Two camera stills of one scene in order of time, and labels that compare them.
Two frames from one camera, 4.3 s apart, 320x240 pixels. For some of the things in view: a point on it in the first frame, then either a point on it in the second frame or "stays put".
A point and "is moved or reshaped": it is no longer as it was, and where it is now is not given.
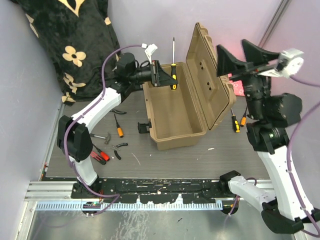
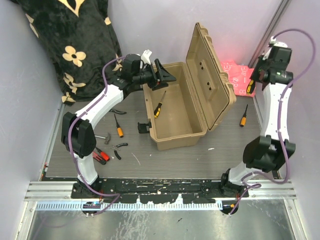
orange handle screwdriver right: x=243 y=119 stays put
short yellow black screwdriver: x=235 y=123 is moved or reshaped
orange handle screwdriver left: x=119 y=129 stays put
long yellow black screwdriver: x=173 y=66 to x=158 y=109
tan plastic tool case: x=204 y=101 stays put
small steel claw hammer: x=107 y=137 stays put
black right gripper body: x=253 y=70 to x=261 y=64
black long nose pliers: x=119 y=112 stays put
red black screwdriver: x=104 y=155 stays put
